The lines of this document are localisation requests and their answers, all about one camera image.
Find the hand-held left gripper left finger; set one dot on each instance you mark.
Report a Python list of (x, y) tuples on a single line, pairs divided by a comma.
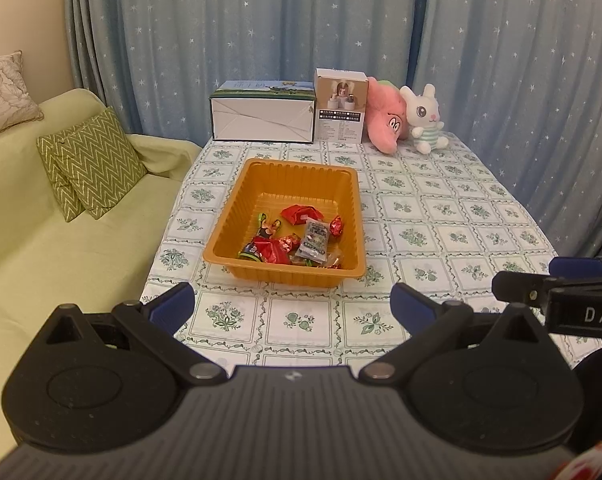
[(171, 305)]

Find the light green sofa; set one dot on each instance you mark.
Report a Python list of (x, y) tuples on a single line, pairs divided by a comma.
[(56, 270)]

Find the blue star curtain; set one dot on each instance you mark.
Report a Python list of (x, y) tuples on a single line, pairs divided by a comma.
[(206, 35), (521, 60)]

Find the clear dark snack packet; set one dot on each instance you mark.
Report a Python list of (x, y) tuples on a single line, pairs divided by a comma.
[(315, 239)]

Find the beige patterned cushion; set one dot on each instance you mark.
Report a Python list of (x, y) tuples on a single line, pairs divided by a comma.
[(6, 100)]

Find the brown candy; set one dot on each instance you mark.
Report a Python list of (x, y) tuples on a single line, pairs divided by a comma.
[(332, 261)]

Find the person's red white clothing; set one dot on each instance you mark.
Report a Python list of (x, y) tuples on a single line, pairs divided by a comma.
[(596, 465)]

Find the green zigzag cushion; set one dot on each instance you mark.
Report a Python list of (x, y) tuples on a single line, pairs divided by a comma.
[(101, 160), (56, 180)]

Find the red snack packet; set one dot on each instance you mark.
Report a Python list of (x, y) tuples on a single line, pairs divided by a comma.
[(270, 253), (301, 212)]

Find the white green cardboard box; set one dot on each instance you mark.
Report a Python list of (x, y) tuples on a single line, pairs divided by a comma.
[(261, 120)]

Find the orange plastic tray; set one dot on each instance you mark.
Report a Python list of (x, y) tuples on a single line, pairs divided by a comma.
[(291, 180)]

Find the white bunny plush toy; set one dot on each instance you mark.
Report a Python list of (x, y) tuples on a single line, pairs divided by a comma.
[(426, 110)]

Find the brown white product box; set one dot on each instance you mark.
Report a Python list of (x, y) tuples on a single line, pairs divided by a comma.
[(341, 125)]

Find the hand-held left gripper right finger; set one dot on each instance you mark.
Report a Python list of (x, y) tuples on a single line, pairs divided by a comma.
[(411, 307)]

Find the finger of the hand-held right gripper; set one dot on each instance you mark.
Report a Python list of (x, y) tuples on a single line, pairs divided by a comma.
[(586, 266), (521, 287)]

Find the pink plush toy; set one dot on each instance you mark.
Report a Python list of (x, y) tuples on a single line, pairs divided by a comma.
[(386, 120)]

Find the red green candy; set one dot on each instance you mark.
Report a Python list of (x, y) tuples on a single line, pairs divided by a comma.
[(287, 242)]

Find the small red foil candy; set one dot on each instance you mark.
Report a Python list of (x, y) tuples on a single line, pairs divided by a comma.
[(337, 226)]

